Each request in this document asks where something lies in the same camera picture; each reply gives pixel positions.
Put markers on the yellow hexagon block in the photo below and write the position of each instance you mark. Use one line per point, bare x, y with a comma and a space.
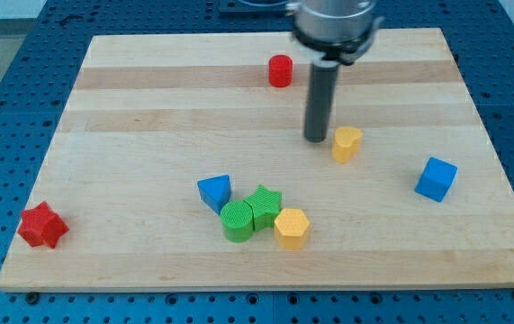
292, 228

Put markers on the blue cube block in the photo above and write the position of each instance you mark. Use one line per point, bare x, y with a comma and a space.
436, 179

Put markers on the wooden board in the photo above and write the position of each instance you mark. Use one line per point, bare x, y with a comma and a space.
151, 115

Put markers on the blue triangle block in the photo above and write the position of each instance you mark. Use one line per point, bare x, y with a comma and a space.
215, 192

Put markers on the red star block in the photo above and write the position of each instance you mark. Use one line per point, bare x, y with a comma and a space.
41, 226

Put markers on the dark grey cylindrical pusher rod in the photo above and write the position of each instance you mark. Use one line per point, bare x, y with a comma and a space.
319, 102

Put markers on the green star block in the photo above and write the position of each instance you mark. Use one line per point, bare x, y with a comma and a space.
266, 205

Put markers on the red cylinder block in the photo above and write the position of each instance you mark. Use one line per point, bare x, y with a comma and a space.
280, 71

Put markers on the green cylinder block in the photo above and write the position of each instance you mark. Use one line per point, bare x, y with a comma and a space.
237, 221

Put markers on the yellow heart block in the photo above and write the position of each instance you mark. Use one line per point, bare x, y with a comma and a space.
346, 143

